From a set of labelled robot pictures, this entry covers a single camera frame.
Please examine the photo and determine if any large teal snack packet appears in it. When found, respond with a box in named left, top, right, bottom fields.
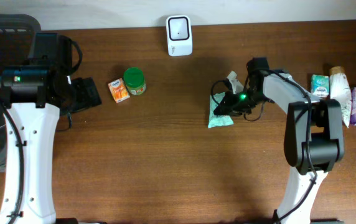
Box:
left=208, top=96, right=234, bottom=128

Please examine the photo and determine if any orange Kleenex tissue pack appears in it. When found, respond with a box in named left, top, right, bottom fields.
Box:
left=108, top=78, right=130, bottom=103

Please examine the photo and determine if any green lid jar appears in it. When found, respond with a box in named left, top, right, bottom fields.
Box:
left=123, top=67, right=146, bottom=95

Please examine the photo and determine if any small teal white packet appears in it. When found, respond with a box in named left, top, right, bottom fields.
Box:
left=311, top=74, right=330, bottom=98

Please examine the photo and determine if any white tube with tan cap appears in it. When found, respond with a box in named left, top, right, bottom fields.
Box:
left=329, top=66, right=352, bottom=128

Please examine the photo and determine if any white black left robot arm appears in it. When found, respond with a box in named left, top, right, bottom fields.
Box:
left=0, top=33, right=101, bottom=223

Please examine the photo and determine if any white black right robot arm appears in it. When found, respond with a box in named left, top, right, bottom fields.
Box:
left=210, top=57, right=344, bottom=223

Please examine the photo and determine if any white barcode scanner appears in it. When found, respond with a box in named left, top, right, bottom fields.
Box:
left=166, top=15, right=193, bottom=57

